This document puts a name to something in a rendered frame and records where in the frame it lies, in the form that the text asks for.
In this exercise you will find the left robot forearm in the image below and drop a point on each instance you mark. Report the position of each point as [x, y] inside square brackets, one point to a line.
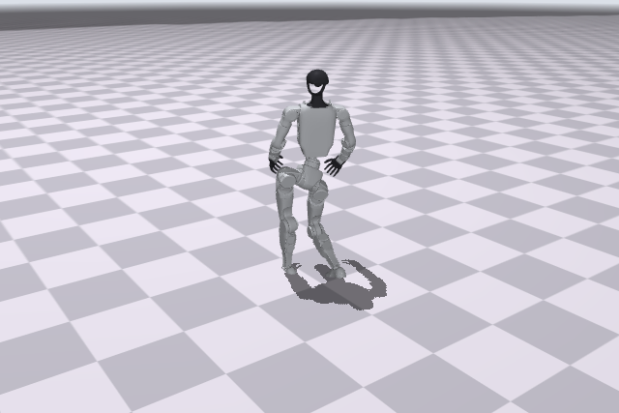
[274, 153]

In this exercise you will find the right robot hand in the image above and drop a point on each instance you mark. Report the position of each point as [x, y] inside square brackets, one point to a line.
[335, 164]

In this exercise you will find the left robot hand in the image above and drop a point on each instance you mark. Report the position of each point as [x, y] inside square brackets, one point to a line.
[273, 165]

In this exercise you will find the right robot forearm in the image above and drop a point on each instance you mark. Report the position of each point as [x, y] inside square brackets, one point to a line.
[345, 154]

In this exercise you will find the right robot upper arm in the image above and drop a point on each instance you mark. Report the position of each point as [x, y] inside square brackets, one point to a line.
[343, 116]

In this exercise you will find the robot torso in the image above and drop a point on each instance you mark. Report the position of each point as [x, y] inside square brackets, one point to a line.
[315, 135]

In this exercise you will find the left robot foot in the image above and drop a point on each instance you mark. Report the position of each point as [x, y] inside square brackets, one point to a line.
[290, 270]

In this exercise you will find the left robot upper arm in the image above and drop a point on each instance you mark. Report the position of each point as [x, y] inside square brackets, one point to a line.
[290, 114]

